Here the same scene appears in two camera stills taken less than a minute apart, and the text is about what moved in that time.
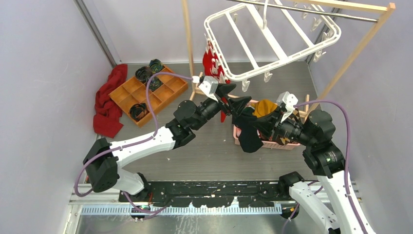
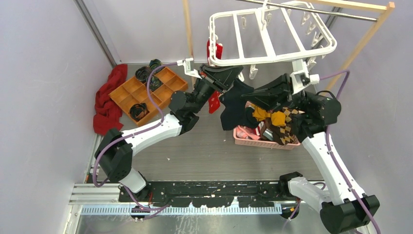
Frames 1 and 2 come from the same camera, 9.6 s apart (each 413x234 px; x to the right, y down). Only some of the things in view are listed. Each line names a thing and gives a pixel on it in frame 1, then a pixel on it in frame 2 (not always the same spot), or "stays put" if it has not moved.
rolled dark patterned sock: x=139 y=111 stays put
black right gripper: x=267 y=123 to x=272 y=95
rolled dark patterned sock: x=143 y=73 stays put
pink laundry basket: x=269 y=144 stays put
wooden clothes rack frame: x=388 y=7 stays put
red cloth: x=107 y=120 stays put
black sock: x=249 y=137 to x=232 y=116
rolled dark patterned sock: x=156 y=65 stays put
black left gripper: x=235 y=105 to x=219 y=78
